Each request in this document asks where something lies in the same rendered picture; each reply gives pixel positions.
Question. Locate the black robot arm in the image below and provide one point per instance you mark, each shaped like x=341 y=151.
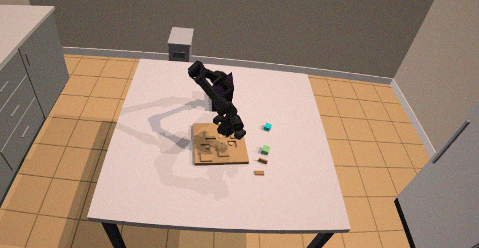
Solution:
x=221 y=105

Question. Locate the teal cube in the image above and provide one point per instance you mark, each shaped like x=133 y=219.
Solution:
x=267 y=127

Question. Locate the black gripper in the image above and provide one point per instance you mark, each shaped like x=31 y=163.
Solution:
x=237 y=134

